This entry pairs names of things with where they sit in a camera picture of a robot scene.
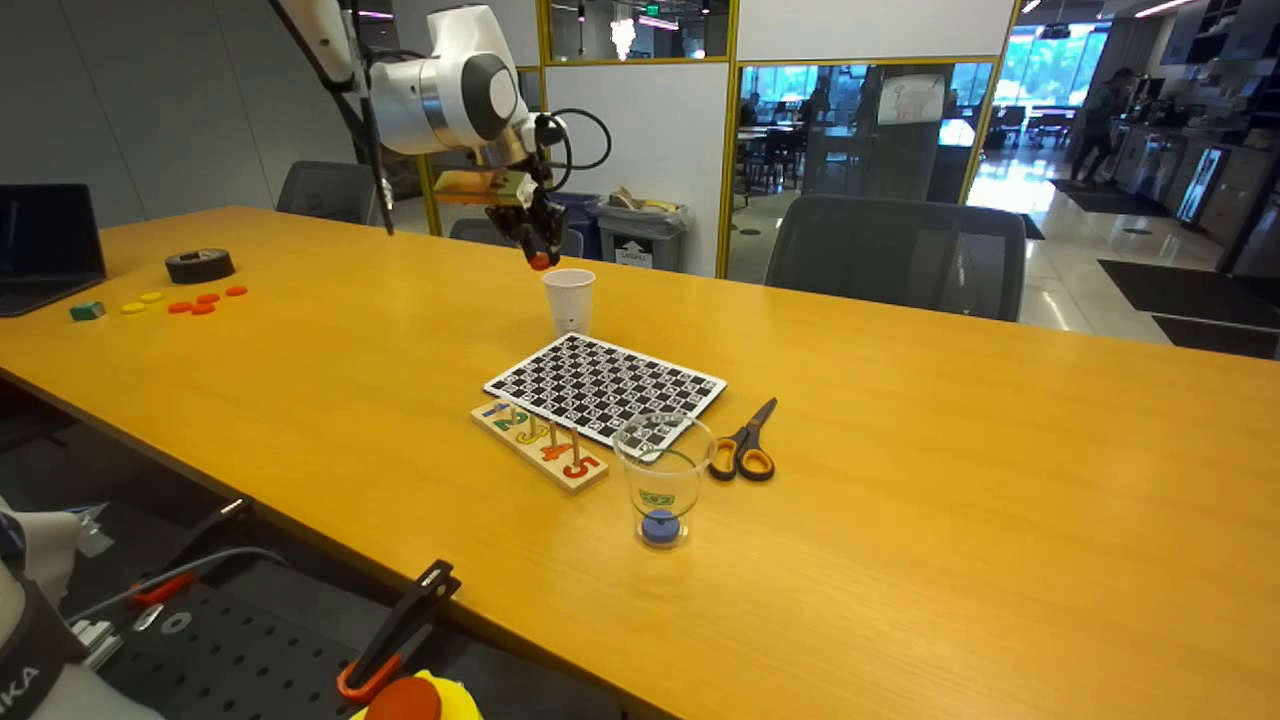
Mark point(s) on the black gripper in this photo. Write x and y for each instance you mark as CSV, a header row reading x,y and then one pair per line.
x,y
523,202

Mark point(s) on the blue plastic disc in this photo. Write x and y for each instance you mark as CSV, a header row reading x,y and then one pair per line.
x,y
658,524

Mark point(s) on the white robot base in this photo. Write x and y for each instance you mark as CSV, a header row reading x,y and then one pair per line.
x,y
26,664

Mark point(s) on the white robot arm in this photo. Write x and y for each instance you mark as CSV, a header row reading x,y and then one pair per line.
x,y
440,93

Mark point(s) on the white paper cup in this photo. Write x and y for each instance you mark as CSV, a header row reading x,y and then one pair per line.
x,y
570,305

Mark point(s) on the clear plastic cup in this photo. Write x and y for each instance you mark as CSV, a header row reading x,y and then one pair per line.
x,y
641,453

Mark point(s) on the blue storage bin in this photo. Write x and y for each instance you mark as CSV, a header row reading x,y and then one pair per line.
x,y
581,224

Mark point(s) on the grey storage bin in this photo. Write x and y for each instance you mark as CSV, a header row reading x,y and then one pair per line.
x,y
644,234

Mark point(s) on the white partition panel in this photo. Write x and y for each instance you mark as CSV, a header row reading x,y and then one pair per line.
x,y
663,135

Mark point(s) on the black white checkerboard marker board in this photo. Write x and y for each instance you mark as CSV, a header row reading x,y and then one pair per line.
x,y
606,394

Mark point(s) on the green number two piece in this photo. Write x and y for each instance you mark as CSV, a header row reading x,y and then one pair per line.
x,y
515,425

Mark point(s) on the yellow number three piece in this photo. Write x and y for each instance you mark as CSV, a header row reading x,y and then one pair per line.
x,y
533,439

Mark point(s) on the wooden number puzzle board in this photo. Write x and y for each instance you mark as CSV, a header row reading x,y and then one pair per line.
x,y
523,447

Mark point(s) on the orange number four piece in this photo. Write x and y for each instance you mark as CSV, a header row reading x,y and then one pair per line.
x,y
558,453

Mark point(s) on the red number five piece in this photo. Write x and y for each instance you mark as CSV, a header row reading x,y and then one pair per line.
x,y
581,464

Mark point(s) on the small orange token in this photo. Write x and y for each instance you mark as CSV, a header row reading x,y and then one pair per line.
x,y
203,305
237,289
177,308

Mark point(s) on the black tape roll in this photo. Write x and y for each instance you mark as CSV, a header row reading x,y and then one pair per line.
x,y
203,266

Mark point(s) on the large grey office chair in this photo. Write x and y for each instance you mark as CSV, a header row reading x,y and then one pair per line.
x,y
893,254

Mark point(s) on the white paper sign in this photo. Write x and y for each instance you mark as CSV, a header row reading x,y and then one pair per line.
x,y
915,96

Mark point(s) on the black orange bar clamp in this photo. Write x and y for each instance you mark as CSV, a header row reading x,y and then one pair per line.
x,y
160,589
400,624

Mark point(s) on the small yellow token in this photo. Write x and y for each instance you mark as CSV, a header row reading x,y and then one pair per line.
x,y
134,305

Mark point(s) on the small green block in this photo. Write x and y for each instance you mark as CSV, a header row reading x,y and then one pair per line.
x,y
85,308

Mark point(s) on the yellow emergency stop button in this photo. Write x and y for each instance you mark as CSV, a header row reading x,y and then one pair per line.
x,y
422,699

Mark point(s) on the black perforated breadboard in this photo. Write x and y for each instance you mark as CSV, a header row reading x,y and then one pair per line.
x,y
255,655

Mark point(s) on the person in dark clothes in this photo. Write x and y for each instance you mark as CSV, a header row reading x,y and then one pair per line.
x,y
1100,120

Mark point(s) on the brown wrist camera box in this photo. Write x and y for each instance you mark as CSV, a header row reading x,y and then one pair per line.
x,y
465,186

